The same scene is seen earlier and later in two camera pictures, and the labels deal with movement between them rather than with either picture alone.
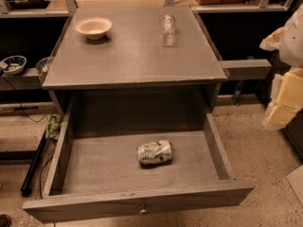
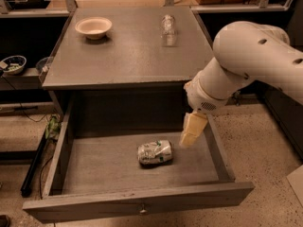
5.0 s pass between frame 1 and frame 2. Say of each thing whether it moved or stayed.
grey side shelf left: stayed
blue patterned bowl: stayed
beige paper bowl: stayed
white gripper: moved
